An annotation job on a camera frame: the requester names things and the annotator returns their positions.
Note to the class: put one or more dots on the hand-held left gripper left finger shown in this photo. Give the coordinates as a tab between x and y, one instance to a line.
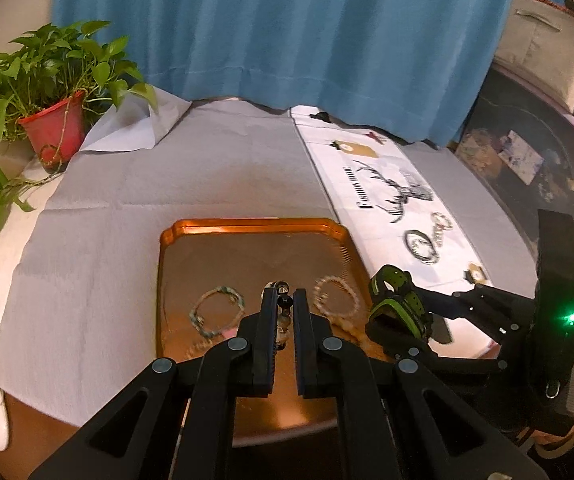
268	340

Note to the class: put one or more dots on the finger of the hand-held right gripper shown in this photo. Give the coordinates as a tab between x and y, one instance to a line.
447	364
492	305

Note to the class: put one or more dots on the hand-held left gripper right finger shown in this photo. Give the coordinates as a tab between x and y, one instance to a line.
303	345

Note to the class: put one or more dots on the green and black wristwatch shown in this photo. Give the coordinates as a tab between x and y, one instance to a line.
397	305

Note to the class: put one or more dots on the orange tray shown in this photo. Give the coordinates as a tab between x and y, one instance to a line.
247	260

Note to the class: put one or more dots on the person's right hand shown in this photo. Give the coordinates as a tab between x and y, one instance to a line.
559	444

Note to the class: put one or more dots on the black and white bangle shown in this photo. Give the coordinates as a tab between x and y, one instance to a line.
409	247

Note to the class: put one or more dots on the dark plastic storage box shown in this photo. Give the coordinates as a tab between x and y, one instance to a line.
517	125

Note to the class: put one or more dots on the white printed table runner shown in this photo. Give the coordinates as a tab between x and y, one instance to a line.
367	180

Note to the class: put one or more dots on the grey tablecloth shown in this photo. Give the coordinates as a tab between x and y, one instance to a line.
167	160

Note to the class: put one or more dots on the beige fabric bag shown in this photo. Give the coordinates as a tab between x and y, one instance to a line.
542	45

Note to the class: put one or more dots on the red flower pot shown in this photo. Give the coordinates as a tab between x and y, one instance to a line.
54	130

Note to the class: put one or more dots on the blue curtain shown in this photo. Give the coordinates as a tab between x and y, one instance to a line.
267	25

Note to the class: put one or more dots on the green pothos plant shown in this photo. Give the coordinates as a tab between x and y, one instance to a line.
42	67

